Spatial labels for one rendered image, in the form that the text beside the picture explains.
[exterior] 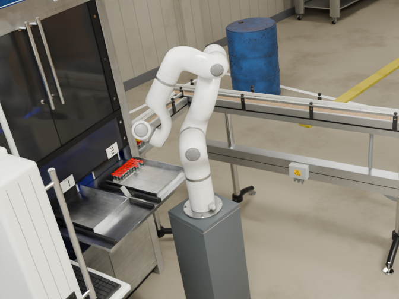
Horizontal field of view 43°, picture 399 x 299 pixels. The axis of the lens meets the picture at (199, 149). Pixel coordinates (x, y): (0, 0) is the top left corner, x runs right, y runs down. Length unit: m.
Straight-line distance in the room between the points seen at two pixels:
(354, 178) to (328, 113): 0.46
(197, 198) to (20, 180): 0.96
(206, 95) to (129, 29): 4.20
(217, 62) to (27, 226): 0.93
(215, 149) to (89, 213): 1.32
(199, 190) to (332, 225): 1.55
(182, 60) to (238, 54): 3.23
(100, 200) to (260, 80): 3.06
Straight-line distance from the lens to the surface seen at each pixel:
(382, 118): 3.00
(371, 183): 3.22
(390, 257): 3.33
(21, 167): 1.68
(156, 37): 6.53
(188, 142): 2.16
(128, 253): 3.10
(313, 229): 3.63
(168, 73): 2.09
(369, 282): 3.28
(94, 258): 2.88
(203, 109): 2.15
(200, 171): 2.28
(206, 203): 2.38
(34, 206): 1.73
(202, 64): 2.03
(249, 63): 5.26
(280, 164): 3.39
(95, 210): 2.58
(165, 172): 2.74
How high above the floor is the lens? 2.29
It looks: 29 degrees down
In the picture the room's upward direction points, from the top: 9 degrees counter-clockwise
